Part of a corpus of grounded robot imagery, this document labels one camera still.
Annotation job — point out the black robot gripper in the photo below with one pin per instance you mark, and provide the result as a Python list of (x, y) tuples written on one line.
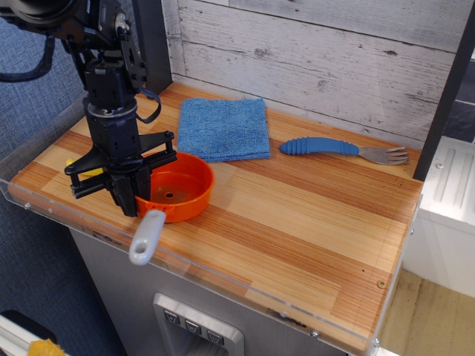
[(126, 157)]

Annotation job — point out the orange pot with grey handle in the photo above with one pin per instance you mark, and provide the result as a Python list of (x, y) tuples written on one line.
[(179, 191)]

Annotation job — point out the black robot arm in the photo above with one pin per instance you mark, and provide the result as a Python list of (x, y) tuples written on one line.
[(97, 35)]

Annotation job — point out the yellow toy banana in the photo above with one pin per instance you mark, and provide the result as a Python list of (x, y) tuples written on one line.
[(90, 173)]

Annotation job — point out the blue folded cloth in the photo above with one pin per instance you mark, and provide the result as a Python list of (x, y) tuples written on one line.
[(224, 130)]

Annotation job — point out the grey toy fridge cabinet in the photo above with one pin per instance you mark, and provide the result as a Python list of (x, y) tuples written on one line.
[(158, 312)]

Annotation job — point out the white ridged appliance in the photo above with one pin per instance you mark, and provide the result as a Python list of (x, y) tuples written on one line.
[(440, 247)]

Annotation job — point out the blue-handled metal fork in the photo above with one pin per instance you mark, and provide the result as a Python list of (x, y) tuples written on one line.
[(313, 145)]

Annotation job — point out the dark vertical post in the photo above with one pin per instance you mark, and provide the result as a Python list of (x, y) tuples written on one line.
[(448, 97)]

